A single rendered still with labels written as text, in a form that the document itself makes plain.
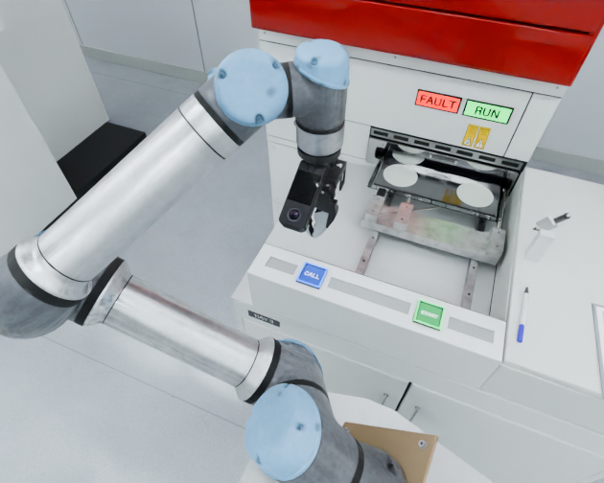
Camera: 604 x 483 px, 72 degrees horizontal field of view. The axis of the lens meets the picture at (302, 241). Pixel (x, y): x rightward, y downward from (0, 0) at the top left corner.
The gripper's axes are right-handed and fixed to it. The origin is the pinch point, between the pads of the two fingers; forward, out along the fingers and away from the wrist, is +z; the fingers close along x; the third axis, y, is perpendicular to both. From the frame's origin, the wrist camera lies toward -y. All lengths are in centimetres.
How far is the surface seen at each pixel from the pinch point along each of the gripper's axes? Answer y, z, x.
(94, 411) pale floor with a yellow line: -31, 111, 80
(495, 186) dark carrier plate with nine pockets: 55, 21, -36
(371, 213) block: 29.6, 19.9, -5.9
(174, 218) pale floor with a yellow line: 72, 111, 110
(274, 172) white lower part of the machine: 59, 42, 38
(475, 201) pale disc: 46, 21, -31
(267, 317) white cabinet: -4.1, 31.9, 9.8
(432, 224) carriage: 34.6, 22.7, -22.1
